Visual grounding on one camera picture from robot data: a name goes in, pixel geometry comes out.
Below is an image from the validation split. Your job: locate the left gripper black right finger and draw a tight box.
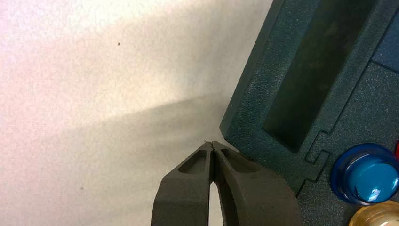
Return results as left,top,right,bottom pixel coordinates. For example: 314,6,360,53
212,141,303,226

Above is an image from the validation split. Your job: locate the yellow round push button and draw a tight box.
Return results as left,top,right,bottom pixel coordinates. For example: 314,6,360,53
348,200,399,226

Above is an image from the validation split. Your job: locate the blue round push button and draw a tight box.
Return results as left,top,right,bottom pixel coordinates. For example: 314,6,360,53
330,143,399,207

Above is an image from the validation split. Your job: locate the grey and teal control box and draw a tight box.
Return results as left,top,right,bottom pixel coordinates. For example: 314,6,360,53
219,0,399,226

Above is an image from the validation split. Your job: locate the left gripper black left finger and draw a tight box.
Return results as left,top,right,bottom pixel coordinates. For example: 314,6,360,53
151,141,215,226

